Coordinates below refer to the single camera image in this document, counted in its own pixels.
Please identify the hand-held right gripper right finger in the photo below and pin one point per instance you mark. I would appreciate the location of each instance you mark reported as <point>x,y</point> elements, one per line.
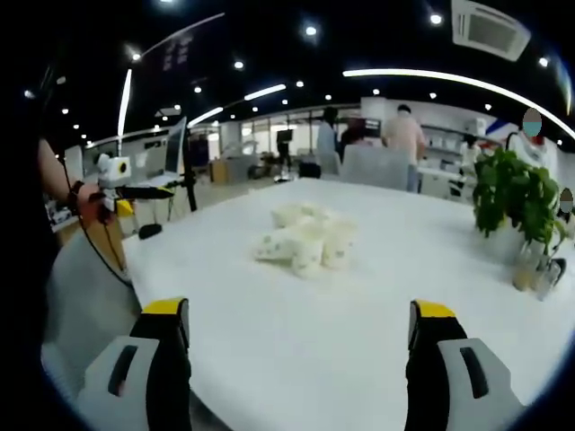
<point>449,381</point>

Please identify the ceiling air conditioner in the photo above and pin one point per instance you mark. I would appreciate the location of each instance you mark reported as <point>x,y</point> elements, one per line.
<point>489,29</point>

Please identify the small black object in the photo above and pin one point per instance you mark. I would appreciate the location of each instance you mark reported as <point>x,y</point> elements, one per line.
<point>149,231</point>

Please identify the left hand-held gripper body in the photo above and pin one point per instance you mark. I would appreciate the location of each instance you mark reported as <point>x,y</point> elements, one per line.
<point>117,169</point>

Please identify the dark wristband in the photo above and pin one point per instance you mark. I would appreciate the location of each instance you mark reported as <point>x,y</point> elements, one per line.
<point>74,197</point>

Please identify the cardboard box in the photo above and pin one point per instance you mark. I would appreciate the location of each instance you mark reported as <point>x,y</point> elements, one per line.
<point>220,170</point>

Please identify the grey office chair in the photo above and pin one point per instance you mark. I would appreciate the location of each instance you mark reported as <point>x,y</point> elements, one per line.
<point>375,166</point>

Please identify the dotted paper cups stack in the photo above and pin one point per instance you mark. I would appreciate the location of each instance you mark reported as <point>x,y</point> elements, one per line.
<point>274,247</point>

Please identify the green potted plant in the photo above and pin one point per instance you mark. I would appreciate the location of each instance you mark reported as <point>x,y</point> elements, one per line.
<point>516,193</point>

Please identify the white table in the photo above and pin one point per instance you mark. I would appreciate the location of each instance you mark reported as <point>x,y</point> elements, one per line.
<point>314,336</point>

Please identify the dotted paper cup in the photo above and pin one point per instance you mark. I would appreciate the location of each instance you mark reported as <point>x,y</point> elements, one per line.
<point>339,246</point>
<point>309,256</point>

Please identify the computer monitor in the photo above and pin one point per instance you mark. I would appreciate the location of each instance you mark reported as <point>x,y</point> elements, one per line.
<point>175,146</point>

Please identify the black monitor stand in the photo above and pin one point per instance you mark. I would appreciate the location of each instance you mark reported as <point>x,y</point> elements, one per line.
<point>189,179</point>

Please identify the long ceiling light strip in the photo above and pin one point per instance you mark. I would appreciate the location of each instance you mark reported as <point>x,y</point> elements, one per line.
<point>449,80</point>

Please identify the glass jar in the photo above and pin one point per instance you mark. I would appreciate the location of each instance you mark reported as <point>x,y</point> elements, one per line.
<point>539,269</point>

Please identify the person's dark clothing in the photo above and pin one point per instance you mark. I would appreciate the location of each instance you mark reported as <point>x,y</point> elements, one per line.
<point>22,269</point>

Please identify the person's left hand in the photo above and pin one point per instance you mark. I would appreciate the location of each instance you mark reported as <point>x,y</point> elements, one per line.
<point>94,202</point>

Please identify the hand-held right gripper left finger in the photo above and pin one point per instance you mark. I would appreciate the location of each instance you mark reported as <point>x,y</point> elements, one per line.
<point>135,381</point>

